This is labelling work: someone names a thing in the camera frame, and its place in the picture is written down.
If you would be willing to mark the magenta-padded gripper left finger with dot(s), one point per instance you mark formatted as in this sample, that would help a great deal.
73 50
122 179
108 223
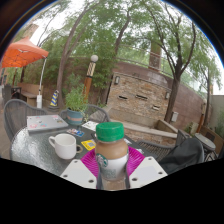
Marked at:
78 173

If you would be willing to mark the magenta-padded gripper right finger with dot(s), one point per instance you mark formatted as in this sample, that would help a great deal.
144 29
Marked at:
146 171

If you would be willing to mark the green-capped coffee drink bottle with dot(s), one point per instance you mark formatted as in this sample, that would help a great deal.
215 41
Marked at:
111 153

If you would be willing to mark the grey mesh patio chair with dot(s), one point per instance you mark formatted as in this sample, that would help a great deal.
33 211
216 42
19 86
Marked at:
16 113
156 150
96 113

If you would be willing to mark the white ceramic mug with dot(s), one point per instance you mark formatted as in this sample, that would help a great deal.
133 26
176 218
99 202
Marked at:
65 146

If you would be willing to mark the yellow square card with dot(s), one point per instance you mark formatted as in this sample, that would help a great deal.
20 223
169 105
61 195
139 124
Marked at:
88 145

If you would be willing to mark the colourful sticker card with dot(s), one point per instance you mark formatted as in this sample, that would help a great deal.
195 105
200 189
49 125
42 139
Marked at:
75 132

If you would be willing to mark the black jacket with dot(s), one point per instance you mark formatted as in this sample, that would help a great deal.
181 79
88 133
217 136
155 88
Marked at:
185 155

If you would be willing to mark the white sticker sheet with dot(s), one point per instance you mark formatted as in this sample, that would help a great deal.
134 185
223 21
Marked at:
90 125

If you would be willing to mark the silver laptop with stickers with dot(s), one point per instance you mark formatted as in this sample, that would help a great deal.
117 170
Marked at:
46 123

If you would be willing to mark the round dark patio table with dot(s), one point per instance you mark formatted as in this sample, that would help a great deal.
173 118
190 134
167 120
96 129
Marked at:
205 140

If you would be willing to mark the potted plant in blue pot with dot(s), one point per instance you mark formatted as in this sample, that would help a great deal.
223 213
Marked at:
76 100

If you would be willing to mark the blue yellow striped cone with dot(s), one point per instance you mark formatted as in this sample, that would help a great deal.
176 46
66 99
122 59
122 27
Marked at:
54 99

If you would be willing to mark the green leafy tree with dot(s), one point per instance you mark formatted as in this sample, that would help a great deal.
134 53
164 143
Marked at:
65 66
120 40
173 96

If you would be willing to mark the wooden bench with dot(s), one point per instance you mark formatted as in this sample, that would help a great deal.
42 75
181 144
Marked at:
30 95

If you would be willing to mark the orange patio umbrella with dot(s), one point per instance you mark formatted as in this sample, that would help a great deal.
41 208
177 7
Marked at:
23 53

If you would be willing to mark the grey electrical wall box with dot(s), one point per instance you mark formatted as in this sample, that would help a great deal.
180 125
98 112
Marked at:
174 116

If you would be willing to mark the slim wooden lamp post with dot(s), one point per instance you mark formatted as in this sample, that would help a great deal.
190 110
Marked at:
202 116

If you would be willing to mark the wall lantern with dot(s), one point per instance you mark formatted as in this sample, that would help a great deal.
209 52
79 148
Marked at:
167 95
117 80

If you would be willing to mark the globe-topped lamp post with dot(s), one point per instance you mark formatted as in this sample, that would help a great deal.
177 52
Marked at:
88 80

